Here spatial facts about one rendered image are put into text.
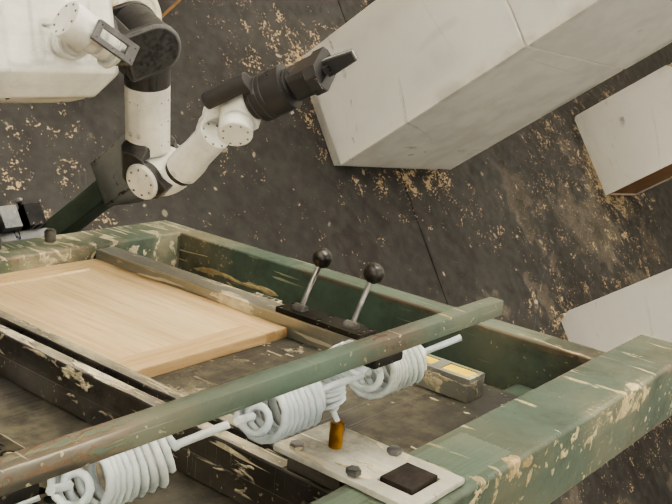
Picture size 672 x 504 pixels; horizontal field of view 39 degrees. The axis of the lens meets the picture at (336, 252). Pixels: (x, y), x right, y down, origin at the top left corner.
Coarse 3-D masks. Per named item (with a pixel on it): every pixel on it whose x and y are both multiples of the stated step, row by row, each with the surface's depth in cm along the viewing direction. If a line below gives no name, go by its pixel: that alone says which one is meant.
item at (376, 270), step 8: (368, 264) 168; (376, 264) 168; (368, 272) 167; (376, 272) 167; (384, 272) 168; (368, 280) 168; (376, 280) 167; (368, 288) 168; (360, 304) 167; (352, 320) 167; (352, 328) 165
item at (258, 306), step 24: (120, 264) 202; (144, 264) 198; (192, 288) 188; (216, 288) 186; (264, 312) 176; (288, 336) 173; (312, 336) 170; (336, 336) 166; (432, 384) 154; (456, 384) 151; (480, 384) 153
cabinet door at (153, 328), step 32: (0, 288) 181; (32, 288) 183; (64, 288) 185; (96, 288) 187; (128, 288) 189; (160, 288) 190; (32, 320) 165; (64, 320) 167; (96, 320) 168; (128, 320) 170; (160, 320) 171; (192, 320) 173; (224, 320) 174; (256, 320) 175; (96, 352) 153; (128, 352) 154; (160, 352) 155; (192, 352) 156; (224, 352) 161
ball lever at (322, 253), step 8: (320, 248) 175; (312, 256) 175; (320, 256) 174; (328, 256) 174; (320, 264) 174; (328, 264) 175; (312, 280) 175; (304, 296) 174; (296, 304) 174; (304, 304) 174
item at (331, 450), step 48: (0, 336) 142; (48, 336) 142; (48, 384) 136; (96, 384) 128; (144, 384) 128; (192, 432) 117; (240, 432) 117; (336, 432) 105; (240, 480) 113; (288, 480) 108; (336, 480) 103
